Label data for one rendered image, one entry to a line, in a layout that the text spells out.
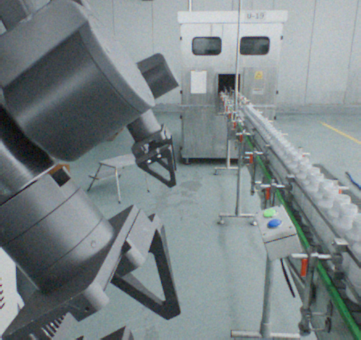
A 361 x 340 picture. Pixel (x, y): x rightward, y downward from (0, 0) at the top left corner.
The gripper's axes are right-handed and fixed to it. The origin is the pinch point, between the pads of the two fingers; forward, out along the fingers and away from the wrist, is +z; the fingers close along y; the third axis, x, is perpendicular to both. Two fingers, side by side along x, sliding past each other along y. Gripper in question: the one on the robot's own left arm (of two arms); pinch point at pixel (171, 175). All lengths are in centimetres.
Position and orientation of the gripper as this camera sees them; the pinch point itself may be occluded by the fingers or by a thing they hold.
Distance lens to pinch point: 68.6
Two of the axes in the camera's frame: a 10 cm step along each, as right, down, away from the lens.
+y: -0.1, -2.7, 9.6
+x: -8.8, 4.6, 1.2
